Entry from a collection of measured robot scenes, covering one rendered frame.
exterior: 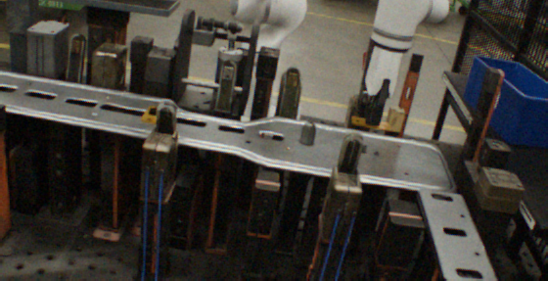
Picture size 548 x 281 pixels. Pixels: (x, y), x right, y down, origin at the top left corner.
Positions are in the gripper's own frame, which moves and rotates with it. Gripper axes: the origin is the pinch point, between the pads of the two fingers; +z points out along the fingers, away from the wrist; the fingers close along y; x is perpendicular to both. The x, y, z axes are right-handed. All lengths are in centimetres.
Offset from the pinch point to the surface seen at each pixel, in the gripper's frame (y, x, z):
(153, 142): 20.3, -41.5, 5.0
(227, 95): -12.2, -32.0, 6.9
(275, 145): 4.0, -19.2, 9.4
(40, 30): -12, -80, -2
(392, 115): -11.0, 6.7, 3.9
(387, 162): 2.8, 5.0, 9.3
